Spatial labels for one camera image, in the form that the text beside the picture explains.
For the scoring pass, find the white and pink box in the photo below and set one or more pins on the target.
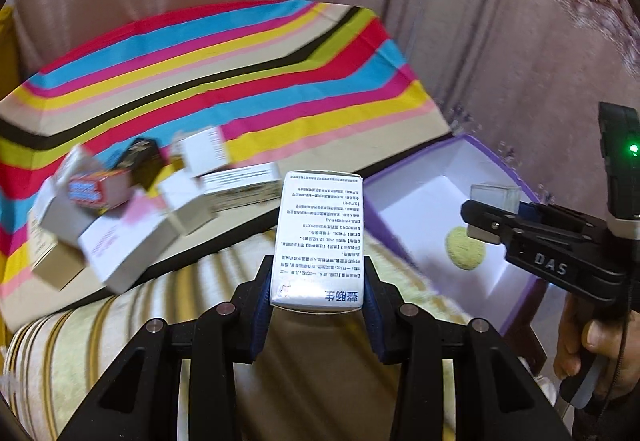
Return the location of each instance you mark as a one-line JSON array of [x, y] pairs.
[[120, 251]]

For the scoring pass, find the small clear plastic box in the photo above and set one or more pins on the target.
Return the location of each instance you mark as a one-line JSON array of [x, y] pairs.
[[492, 196]]

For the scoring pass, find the yellow cushion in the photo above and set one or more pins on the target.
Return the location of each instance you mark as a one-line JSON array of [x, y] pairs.
[[7, 51]]

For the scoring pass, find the small white cube box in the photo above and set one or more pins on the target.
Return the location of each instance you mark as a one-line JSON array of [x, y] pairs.
[[205, 148]]

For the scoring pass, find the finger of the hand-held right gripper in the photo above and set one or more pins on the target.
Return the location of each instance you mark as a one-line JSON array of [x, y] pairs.
[[527, 212], [487, 218]]

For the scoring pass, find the colourful striped cloth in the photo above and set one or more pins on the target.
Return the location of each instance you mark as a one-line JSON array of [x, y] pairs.
[[250, 71]]

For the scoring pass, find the red and blue printed box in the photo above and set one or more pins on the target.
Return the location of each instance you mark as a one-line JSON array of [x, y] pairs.
[[90, 191]]

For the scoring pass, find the purple cardboard storage box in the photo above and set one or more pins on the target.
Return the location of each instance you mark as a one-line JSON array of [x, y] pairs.
[[425, 201]]

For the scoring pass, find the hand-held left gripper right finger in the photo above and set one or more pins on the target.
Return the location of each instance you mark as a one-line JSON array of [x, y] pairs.
[[376, 321]]

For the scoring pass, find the beige cardboard box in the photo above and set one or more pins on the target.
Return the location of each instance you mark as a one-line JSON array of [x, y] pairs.
[[55, 266]]

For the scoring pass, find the white printed medicine box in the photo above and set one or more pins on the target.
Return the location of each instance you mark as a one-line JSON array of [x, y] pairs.
[[320, 231]]

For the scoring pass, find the flat white printed box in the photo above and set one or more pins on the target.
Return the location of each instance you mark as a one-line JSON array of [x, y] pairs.
[[240, 181]]

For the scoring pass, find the round yellow-green pad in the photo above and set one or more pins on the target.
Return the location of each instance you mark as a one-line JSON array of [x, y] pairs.
[[465, 248]]

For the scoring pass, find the plain white box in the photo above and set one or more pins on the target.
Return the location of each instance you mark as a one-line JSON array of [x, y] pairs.
[[190, 208]]

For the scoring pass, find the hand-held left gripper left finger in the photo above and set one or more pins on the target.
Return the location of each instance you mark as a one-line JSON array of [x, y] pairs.
[[262, 321]]

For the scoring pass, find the black box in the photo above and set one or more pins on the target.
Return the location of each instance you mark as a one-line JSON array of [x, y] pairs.
[[142, 161]]

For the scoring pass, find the person's right hand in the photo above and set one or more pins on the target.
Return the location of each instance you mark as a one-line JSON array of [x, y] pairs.
[[575, 336]]

